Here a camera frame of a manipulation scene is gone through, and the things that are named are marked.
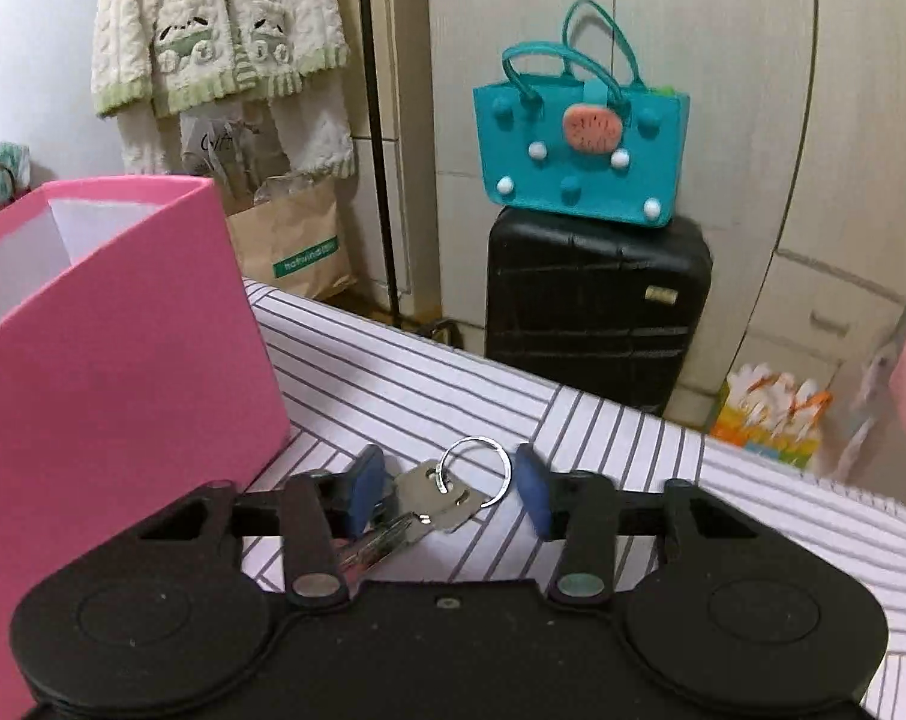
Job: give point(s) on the clear plastic bag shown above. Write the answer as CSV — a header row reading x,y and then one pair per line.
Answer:
x,y
869,405

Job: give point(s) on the beige tall cabinet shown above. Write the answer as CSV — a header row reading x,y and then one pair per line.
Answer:
x,y
408,90

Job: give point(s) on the pink cardboard box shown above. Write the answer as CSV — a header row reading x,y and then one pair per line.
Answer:
x,y
123,352

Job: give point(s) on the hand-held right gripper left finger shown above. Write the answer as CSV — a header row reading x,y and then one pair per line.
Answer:
x,y
367,491

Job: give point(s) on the black metal clothes rack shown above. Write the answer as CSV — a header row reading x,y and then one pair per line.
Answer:
x,y
374,90

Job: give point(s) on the colourful snack pack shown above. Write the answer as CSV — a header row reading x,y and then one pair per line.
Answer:
x,y
768,420

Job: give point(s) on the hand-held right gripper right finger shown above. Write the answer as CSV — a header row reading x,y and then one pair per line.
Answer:
x,y
534,491

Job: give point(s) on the fluffy cream pajama pants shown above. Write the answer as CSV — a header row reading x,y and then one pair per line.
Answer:
x,y
310,135

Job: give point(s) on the black hard-shell suitcase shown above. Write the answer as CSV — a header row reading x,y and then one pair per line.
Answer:
x,y
588,315

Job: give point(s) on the crumpled clear plastic wrapper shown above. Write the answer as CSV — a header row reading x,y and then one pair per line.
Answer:
x,y
213,150

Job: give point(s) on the light wood grain wardrobe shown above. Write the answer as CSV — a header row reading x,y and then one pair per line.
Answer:
x,y
723,90

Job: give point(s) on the brown paper bag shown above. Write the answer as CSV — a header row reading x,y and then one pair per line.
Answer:
x,y
295,240

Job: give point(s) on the white green patterned pouch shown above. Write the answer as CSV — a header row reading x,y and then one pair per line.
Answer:
x,y
3,165

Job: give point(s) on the teal felt handbag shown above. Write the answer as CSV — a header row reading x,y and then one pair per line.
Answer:
x,y
558,172

